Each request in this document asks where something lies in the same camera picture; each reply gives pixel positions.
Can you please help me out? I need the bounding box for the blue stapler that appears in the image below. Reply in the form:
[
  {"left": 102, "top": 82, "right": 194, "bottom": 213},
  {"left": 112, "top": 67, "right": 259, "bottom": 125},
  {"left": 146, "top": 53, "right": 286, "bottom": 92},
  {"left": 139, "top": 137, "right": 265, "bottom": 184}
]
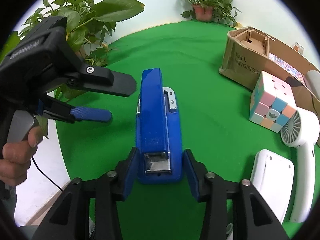
[{"left": 136, "top": 68, "right": 183, "bottom": 184}]

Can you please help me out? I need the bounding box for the person's left hand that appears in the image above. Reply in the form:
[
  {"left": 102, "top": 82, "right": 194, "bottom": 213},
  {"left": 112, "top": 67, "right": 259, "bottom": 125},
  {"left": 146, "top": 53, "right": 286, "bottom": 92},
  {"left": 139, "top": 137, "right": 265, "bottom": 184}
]
[{"left": 0, "top": 126, "right": 43, "bottom": 186}]

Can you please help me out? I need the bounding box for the silver metal cylinder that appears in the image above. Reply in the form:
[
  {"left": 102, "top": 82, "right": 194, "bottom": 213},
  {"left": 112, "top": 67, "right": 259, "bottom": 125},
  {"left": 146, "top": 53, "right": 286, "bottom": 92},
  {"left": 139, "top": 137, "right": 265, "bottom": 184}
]
[{"left": 305, "top": 70, "right": 320, "bottom": 99}]

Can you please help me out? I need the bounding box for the white handheld fan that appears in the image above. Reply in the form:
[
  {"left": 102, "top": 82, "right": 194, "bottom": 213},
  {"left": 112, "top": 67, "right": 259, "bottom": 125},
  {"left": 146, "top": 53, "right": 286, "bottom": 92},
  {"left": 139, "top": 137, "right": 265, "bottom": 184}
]
[{"left": 280, "top": 107, "right": 319, "bottom": 223}]

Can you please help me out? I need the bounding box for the pastel rubik cube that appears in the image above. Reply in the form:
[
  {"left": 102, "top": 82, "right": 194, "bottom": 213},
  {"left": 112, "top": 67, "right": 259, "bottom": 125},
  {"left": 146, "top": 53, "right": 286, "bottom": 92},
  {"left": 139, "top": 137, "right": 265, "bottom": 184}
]
[{"left": 249, "top": 71, "right": 297, "bottom": 133}]

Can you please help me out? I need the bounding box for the green tablecloth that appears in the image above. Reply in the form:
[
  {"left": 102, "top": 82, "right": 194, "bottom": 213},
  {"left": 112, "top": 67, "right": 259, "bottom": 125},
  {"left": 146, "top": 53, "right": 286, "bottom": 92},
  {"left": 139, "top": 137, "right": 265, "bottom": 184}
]
[{"left": 56, "top": 21, "right": 297, "bottom": 239}]

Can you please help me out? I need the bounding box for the black thin cable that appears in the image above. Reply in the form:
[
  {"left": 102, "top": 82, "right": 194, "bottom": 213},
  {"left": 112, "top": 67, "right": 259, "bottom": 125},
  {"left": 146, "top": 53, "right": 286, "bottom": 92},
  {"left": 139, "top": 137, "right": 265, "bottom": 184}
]
[{"left": 31, "top": 155, "right": 65, "bottom": 192}]

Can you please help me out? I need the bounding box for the large leafy plant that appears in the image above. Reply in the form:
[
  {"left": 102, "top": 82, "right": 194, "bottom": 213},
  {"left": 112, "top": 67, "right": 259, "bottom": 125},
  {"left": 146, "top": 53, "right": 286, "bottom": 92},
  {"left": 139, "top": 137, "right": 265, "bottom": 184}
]
[{"left": 8, "top": 0, "right": 144, "bottom": 142}]

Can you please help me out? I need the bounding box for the brown cardboard box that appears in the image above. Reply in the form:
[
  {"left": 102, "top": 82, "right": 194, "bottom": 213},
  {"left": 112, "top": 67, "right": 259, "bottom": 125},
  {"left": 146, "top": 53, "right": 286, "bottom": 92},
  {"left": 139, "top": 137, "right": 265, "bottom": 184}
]
[{"left": 219, "top": 27, "right": 319, "bottom": 115}]

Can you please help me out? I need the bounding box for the white flat device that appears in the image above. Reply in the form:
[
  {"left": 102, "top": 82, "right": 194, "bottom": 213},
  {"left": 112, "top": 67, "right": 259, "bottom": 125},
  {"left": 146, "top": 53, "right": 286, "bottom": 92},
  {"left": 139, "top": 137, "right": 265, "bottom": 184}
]
[{"left": 250, "top": 149, "right": 295, "bottom": 223}]

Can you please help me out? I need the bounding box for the colourful picture book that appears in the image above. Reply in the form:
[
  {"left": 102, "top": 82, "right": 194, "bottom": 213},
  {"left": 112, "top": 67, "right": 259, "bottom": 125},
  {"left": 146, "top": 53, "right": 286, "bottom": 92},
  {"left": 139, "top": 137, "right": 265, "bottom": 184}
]
[{"left": 268, "top": 53, "right": 304, "bottom": 83}]

